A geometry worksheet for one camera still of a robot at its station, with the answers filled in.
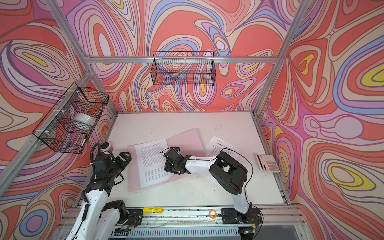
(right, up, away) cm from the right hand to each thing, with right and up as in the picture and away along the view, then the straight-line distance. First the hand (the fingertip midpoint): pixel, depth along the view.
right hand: (168, 170), depth 89 cm
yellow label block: (-7, -16, -14) cm, 22 cm away
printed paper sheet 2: (+31, +14, +12) cm, 36 cm away
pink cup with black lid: (-40, +14, +4) cm, 43 cm away
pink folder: (+12, +15, +10) cm, 22 cm away
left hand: (-22, +10, -6) cm, 25 cm away
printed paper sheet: (-11, +5, +4) cm, 13 cm away
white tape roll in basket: (-38, +29, -17) cm, 51 cm away
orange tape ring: (+27, -17, -15) cm, 35 cm away
